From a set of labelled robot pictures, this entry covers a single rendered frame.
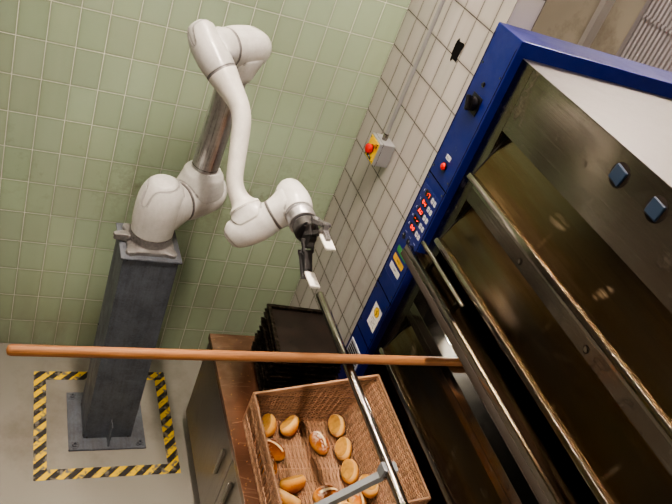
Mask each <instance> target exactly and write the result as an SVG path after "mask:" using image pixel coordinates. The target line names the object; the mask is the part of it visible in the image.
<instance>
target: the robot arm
mask: <svg viewBox="0 0 672 504"><path fill-rule="evenodd" d="M187 38H188V43H189V47H190V50H191V53H192V55H193V57H194V59H195V61H196V63H197V65H198V66H199V68H200V70H201V71H202V73H203V74H204V75H205V77H206V78H207V80H208V81H209V83H210V84H211V85H212V86H213V87H214V90H213V93H212V97H211V100H210V104H209V107H208V110H207V114H206V117H205V121H204V124H203V127H202V131H201V134H200V137H199V141H198V144H197V148H196V151H195V154H194V158H193V160H191V161H189V162H187V163H186V164H185V165H184V167H183V169H182V171H181V172H180V174H179V175H178V177H177V178H175V177H173V176H170V175H166V174H157V175H154V176H151V177H150V178H148V179H147V180H146V181H145V182H144V184H143V185H142V186H141V188H140V190H139V192H138V195H137V198H136V201H135V205H134V209H133V214H132V222H131V224H129V223H124V224H123V226H122V229H123V230H119V231H114V233H113V235H114V236H113V238H114V239H117V240H121V241H125V242H126V245H127V249H126V254H127V255H129V256H136V255H140V256H153V257H165V258H169V259H176V257H177V253H176V251H175V250H174V246H173V241H172V238H173V233H174V230H175V229H177V228H179V227H180V226H181V225H182V224H184V223H185V222H186V221H189V220H194V219H197V218H200V217H203V216H205V215H208V214H210V213H212V212H214V211H215V210H217V209H218V208H219V207H220V206H221V205H222V204H223V202H224V201H225V199H226V196H227V192H228V196H229V199H230V202H231V206H232V209H231V212H230V215H231V220H230V221H228V222H227V223H226V225H225V228H224V236H225V237H226V239H227V240H228V242H229V243H230V244H231V245H232V246H234V247H237V248H242V247H248V246H252V245H255V244H257V243H260V242H262V241H264V240H266V239H267V238H269V237H271V236H272V235H274V234H275V233H276V232H277V231H279V230H280V229H282V228H284V227H287V226H289V228H290V230H291V231H292V232H293V233H294V235H295V237H296V238H297V239H298V240H299V241H300V242H301V246H302V248H301V250H299V249H298V256H299V264H300V275H301V279H306V280H307V282H308V284H309V287H310V288H313V289H320V286H319V283H318V281H317V278H316V276H315V273H314V272H312V254H313V253H314V244H315V242H316V240H317V239H316V238H317V237H318V236H319V237H320V239H321V241H322V244H323V246H324V248H325V250H326V251H333V252H335V251H336V249H335V247H334V245H333V242H332V240H331V236H330V234H329V230H328V229H329V228H330V227H331V224H330V223H328V222H325V221H323V220H321V219H320V217H316V215H315V212H314V209H313V204H312V200H311V197H310V195H309V193H308V192H307V190H306V189H305V188H304V186H303V185H302V184H301V183H300V182H299V181H298V180H296V179H292V178H288V179H284V180H282V181H281V182H280V183H279V184H278V186H277V188H276V190H275V193H274V194H273V195H272V196H271V197H270V198H269V199H268V200H266V201H265V202H263V203H262V202H260V201H259V199H258V198H253V197H251V196H250V195H249V194H248V193H247V191H246V190H245V187H244V183H243V176H244V168H245V162H246V156H247V150H248V143H249V137H250V130H251V110H250V105H249V101H248V98H247V95H246V93H245V86H246V84H247V83H249V82H250V81H251V80H252V79H253V78H254V76H255V75H256V73H257V72H258V70H259V69H260V67H261V66H262V65H263V64H264V63H265V62H266V61H267V60H268V58H269V57H270V55H271V51H272V45H271V41H270V39H269V37H268V36H267V35H266V34H265V33H264V32H262V31H261V30H259V29H257V28H256V27H254V26H250V25H229V26H226V27H219V26H216V27H215V25H214V24H213V23H212V22H210V21H208V20H206V19H199V20H196V21H195V22H193V23H192V24H191V25H190V26H189V27H188V32H187ZM230 133H231V137H230V145H229V154H228V163H227V172H226V183H225V181H224V176H223V173H222V171H221V169H220V168H219V167H220V164H221V161H222V158H223V155H224V152H225V149H226V146H227V142H228V139H229V136H230ZM318 225H319V226H321V227H322V229H319V227H318ZM306 248H307V249H311V250H306Z"/></svg>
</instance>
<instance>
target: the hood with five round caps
mask: <svg viewBox="0 0 672 504"><path fill-rule="evenodd" d="M502 131H503V132H504V133H505V134H506V135H507V136H508V137H509V139H510V140H511V141H512V142H513V143H514V144H515V145H516V146H517V147H518V148H519V149H520V150H521V152H522V153H523V154H524V155H525V156H526V157H527V158H528V159H529V160H530V161H531V162H532V163H533V164H534V166H535V167H536V168H537V169H538V170H539V171H540V172H541V173H542V174H543V175H544V176H545V177H546V178H547V180H548V181H549V182H550V183H551V184H552V185H553V186H554V187H555V188H556V189H557V190H558V191H559V193H560V194H561V195H562V196H563V197H564V198H565V199H566V200H567V201H568V202H569V203H570V204H571V205H572V207H573V208H574V209H575V210H576V211H577V212H578V213H579V214H580V215H581V216H582V217H583V218H584V219H585V221H586V222H587V223H588V224H589V225H590V226H591V227H592V228H593V229H594V230H595V231H596V232H597V234H598V235H599V236H600V237H601V238H602V239H603V240H604V241H605V242H606V243H607V244H608V245H609V246H610V248H611V249H612V250H613V251H614V252H615V253H616V254H617V255H618V256H619V257H620V258H621V259H622V260H623V262H624V263H625V264H626V265H627V266H628V267H629V268H630V269H631V270H632V271H633V272H634V273H635V274H636V276H637V277H638V278H639V279H640V280H641V281H642V282H643V283H644V284H645V285H646V286H647V287H648V289H649V290H650V291H651V292H652V293H653V294H654V295H655V296H656V297H657V298H658V299H659V300H660V301H661V303H662V304H663V305H664V306H665V307H666V308H667V309H668V310H669V311H670V312H671V313H672V188H671V187H669V186H668V185H667V184H666V183H665V182H664V181H663V180H661V179H660V178H659V177H658V176H657V175H656V174H654V173H653V172H652V171H651V170H650V169H649V168H648V167H646V166H645V165H644V164H643V163H642V162H641V161H640V160H638V159H637V158H636V157H635V156H634V155H633V154H632V153H630V152H629V151H628V150H627V149H626V148H625V147H623V146H622V145H621V144H620V143H619V142H618V141H617V140H615V139H614V138H613V137H612V136H611V135H610V134H609V133H607V132H606V131H605V130H604V129H603V128H602V127H600V126H599V125H598V124H597V123H596V122H595V121H594V120H592V119H591V118H590V117H589V116H588V115H587V114H586V113H584V112H583V111H582V110H581V109H580V108H579V107H578V106H576V105H575V104H574V103H573V102H572V101H571V100H569V99H568V98H567V97H566V96H565V95H564V94H563V93H561V92H560V91H559V90H558V89H557V88H556V87H555V86H553V85H552V84H551V83H550V82H549V81H548V80H546V79H545V78H544V77H543V76H542V75H541V74H540V73H538V72H537V71H536V70H535V69H534V70H533V72H532V74H531V76H530V78H529V80H528V82H527V83H526V85H525V87H524V89H523V91H522V93H521V95H520V97H519V99H518V101H517V103H516V105H515V107H514V109H513V110H512V112H511V114H510V116H509V118H508V120H507V122H506V124H505V126H504V128H503V130H502Z"/></svg>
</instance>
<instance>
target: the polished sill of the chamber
mask: <svg viewBox="0 0 672 504"><path fill-rule="evenodd" d="M410 312H411V314H412V315H413V317H414V319H415V321H416V323H417V325H418V327H419V329H420V331H421V333H422V335H423V336H424V338H425V340H426V342H427V344H428V346H429V348H430V350H431V352H432V354H433V355H434V356H435V357H457V356H456V354H455V352H454V350H453V348H452V347H451V345H450V343H449V341H448V340H447V338H446V336H445V334H444V332H443V331H442V329H441V327H440V325H439V323H438V322H437V320H436V318H435V316H434V314H433V313H432V311H431V309H430V307H429V305H428V304H427V303H421V302H413V304H412V306H411V308H410ZM439 367H440V369H441V371H442V373H443V375H444V376H445V378H446V380H447V382H448V384H449V386H450V388H451V390H452V392H453V394H454V395H455V397H456V399H457V401H458V403H459V405H460V407H461V409H462V411H463V413H464V414H465V416H466V418H467V420H468V422H469V424H470V426H471V428H472V430H473V432H474V434H475V435H476V437H477V439H478V441H479V443H480V445H481V447H482V449H483V451H484V453H485V454H486V456H487V458H488V460H489V462H490V464H491V466H492V468H493V470H494V472H495V473H496V475H497V477H498V479H499V481H500V483H501V485H502V487H503V489H504V491H505V493H506V494H507V496H508V498H509V500H510V502H511V504H539V502H538V501H537V499H536V497H535V495H534V493H533V492H532V490H531V488H530V486H529V485H528V483H527V481H526V479H525V477H524V476H523V474H522V472H521V470H520V468H519V467H518V465H517V463H516V461H515V459H514V458H513V456H512V454H511V452H510V451H509V449H508V447H507V445H506V443H505V442H504V440H503V438H502V436H501V434H500V433H499V431H498V429H497V427H496V425H495V424H494V422H493V420H492V418H491V417H490V415H489V413H488V411H487V409H486V408H485V406H484V404H483V402H482V400H481V399H480V397H479V395H478V393H477V391H476V390H475V388H474V386H473V384H472V382H471V381H470V379H469V377H468V375H467V374H466V372H465V370H464V368H463V366H439Z"/></svg>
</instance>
